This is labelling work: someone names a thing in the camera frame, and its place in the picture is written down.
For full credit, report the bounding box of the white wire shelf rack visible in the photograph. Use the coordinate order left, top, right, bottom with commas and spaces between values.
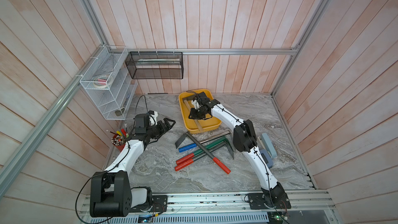
80, 46, 137, 120

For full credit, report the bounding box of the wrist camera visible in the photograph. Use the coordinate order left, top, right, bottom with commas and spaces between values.
148, 111, 158, 126
191, 99, 201, 110

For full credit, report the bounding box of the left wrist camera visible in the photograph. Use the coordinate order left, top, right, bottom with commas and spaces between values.
148, 111, 158, 126

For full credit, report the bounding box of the grey hole punch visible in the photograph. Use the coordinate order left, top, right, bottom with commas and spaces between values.
260, 133, 277, 159

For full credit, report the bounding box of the wooden handle hoe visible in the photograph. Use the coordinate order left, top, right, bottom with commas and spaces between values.
182, 98, 204, 132

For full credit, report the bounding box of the green shaft red grip hoe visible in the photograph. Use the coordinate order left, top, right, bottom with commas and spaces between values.
176, 138, 230, 165

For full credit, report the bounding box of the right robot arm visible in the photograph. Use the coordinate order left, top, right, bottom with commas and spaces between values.
188, 91, 291, 209

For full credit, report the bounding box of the blue grey stapler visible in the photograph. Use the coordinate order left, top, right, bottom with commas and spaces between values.
260, 149, 274, 169

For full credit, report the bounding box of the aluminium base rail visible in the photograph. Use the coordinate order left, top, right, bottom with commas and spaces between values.
79, 189, 336, 217

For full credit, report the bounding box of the red pencil cup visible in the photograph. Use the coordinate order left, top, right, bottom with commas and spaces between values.
107, 128, 129, 152

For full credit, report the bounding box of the yellow plastic storage box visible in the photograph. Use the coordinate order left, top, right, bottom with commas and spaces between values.
179, 89, 221, 134

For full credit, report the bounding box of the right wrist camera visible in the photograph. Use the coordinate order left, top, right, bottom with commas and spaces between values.
191, 99, 201, 110

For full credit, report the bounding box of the black wire mesh basket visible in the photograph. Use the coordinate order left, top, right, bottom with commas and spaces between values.
125, 51, 184, 80

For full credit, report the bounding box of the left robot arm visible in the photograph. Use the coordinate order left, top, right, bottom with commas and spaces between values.
90, 111, 176, 217

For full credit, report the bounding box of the blue grip steel hoe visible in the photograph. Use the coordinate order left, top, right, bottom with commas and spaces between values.
178, 130, 231, 153

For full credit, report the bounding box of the tape roll on shelf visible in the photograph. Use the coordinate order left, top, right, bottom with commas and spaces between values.
93, 74, 114, 89

